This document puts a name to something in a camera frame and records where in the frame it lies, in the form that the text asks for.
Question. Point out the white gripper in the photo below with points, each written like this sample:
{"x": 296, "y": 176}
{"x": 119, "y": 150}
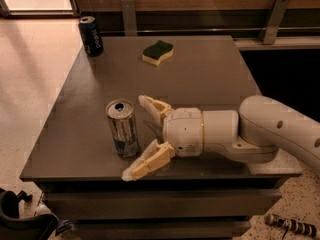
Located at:
{"x": 184, "y": 131}

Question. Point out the silver redbull can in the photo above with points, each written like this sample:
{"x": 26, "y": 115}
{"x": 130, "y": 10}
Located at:
{"x": 120, "y": 114}

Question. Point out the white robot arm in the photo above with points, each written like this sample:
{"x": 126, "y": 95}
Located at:
{"x": 252, "y": 134}

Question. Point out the green yellow sponge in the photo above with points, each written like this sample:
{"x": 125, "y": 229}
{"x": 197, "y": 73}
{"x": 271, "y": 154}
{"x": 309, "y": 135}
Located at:
{"x": 157, "y": 52}

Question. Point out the dark blue pepsi can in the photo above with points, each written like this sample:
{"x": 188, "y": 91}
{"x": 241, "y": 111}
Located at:
{"x": 90, "y": 36}

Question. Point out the black chair base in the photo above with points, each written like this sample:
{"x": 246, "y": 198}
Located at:
{"x": 13, "y": 227}

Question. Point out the striped black white tool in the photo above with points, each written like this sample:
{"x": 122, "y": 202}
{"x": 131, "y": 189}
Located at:
{"x": 300, "y": 228}

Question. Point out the left metal wall bracket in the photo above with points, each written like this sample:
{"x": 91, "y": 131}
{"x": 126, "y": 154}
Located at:
{"x": 129, "y": 17}

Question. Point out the metal wall bracket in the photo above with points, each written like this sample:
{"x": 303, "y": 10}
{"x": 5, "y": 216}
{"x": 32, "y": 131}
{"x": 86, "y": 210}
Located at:
{"x": 129, "y": 17}
{"x": 269, "y": 32}

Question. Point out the right metal wall bracket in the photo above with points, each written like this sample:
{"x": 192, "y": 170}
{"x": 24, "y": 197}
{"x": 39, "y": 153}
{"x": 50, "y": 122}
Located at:
{"x": 269, "y": 32}

